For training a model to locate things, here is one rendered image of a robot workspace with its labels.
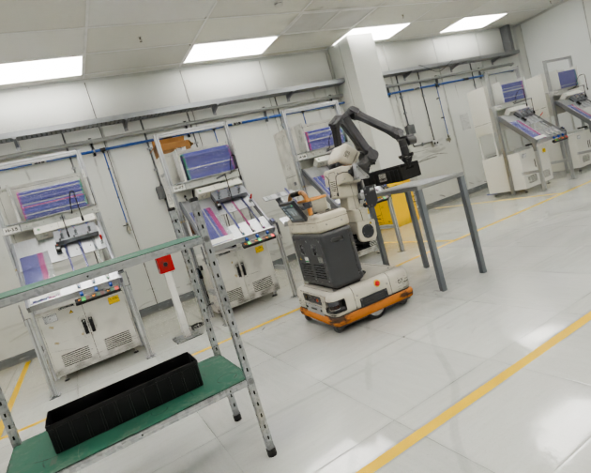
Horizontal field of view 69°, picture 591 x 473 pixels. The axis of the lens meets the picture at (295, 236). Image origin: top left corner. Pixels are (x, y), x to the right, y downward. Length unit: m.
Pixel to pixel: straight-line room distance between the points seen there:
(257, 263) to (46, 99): 3.21
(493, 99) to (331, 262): 5.17
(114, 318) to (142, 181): 2.26
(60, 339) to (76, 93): 3.11
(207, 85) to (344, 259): 4.05
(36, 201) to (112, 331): 1.29
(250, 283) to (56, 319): 1.74
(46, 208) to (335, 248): 2.55
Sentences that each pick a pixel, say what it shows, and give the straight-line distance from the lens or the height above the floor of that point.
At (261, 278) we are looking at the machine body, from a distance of 4.47.
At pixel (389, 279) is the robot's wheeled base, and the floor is 0.23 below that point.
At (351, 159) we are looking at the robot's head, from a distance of 3.23.
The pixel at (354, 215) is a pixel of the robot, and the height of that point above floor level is 0.72.
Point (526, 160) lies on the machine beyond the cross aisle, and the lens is 7.44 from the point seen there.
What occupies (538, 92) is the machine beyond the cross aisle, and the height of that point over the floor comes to 1.44.
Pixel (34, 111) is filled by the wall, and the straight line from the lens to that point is 6.01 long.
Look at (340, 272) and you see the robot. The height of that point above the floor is 0.40.
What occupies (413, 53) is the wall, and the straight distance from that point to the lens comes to 8.62.
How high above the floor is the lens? 1.03
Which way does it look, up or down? 6 degrees down
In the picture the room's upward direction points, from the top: 16 degrees counter-clockwise
